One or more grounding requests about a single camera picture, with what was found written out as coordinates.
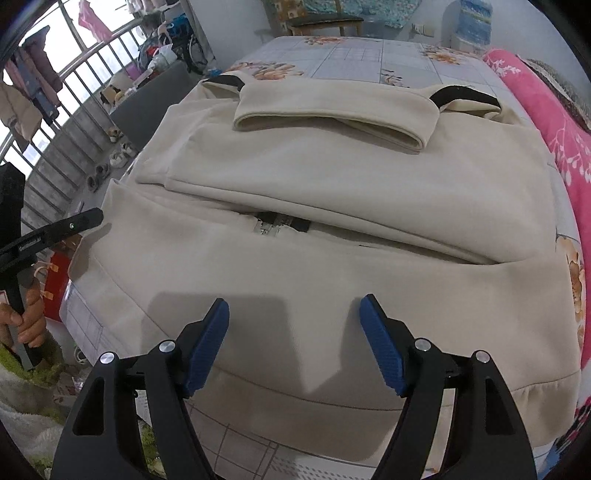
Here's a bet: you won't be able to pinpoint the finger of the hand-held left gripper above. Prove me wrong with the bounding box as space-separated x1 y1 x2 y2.
18 208 105 254

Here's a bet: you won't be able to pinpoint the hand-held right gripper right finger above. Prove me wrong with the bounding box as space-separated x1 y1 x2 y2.
360 293 539 480

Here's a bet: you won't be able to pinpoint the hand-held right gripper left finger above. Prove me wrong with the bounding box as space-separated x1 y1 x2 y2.
48 298 230 480

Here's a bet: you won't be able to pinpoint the beige zip jacket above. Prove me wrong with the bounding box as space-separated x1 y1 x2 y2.
69 71 583 462

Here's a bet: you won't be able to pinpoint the person's left forearm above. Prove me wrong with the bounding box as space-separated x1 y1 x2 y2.
0 342 70 446

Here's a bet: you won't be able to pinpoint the pile of clothes and bags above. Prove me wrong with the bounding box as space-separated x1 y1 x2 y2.
136 9 218 79

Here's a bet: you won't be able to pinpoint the person's left hand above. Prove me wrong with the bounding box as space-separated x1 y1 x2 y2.
0 288 47 350

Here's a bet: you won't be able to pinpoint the red bag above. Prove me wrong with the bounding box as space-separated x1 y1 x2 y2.
44 251 75 315

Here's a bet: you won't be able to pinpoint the grey fuzzy shoes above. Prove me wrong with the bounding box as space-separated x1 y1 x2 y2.
87 165 112 192

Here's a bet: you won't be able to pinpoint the white shoes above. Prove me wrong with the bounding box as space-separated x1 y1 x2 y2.
110 143 137 168

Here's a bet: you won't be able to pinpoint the beige hanging coat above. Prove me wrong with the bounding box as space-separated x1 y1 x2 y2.
0 83 42 141

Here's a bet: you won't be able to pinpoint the person's fuzzy green garment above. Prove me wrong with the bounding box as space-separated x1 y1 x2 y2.
136 415 164 480

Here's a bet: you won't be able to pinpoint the dark purple hanging jacket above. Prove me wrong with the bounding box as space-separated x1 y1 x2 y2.
4 25 63 125

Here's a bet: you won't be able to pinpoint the grey storage box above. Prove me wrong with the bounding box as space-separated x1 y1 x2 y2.
108 60 199 153

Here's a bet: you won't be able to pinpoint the metal window railing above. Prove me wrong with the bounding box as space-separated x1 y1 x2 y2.
0 25 148 204

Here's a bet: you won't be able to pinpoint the pink hanging garment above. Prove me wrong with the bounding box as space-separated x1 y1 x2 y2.
78 0 114 42

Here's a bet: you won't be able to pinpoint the pink floral blanket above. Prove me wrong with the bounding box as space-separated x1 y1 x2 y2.
482 48 591 467

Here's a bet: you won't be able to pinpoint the grey patterned pillow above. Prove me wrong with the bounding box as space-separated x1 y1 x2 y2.
522 58 591 134

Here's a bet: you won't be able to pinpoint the white water dispenser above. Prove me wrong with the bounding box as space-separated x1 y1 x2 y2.
445 0 485 51

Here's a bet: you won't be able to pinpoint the wooden armchair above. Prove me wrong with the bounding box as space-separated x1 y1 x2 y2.
261 0 365 38

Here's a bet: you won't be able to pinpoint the teal floral hanging cloth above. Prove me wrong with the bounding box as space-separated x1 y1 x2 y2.
261 0 423 28

